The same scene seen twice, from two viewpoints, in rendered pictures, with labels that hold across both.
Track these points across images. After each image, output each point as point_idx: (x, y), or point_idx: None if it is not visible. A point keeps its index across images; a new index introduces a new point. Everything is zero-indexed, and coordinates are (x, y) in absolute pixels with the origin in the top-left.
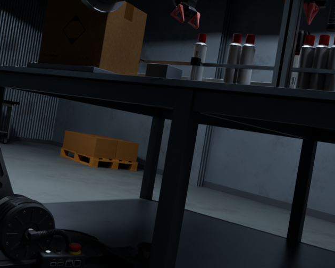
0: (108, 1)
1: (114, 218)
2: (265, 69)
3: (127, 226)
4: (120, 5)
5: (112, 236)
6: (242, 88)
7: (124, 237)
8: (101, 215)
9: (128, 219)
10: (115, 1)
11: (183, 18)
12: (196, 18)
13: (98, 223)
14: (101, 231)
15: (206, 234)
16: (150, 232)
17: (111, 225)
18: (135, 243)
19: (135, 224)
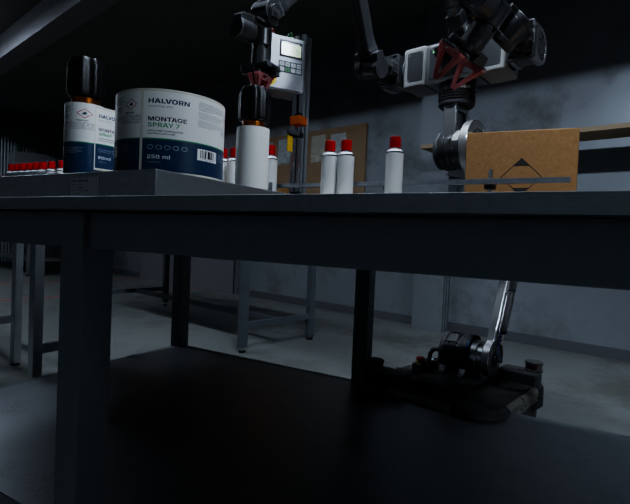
0: (458, 169)
1: (526, 489)
2: (307, 187)
3: (472, 464)
4: (459, 160)
5: (452, 429)
6: None
7: (441, 431)
8: (558, 495)
9: (501, 493)
10: (448, 170)
11: (452, 82)
12: (442, 56)
13: (511, 457)
14: (479, 437)
15: (334, 486)
16: (426, 457)
17: (490, 457)
18: (417, 423)
19: (471, 479)
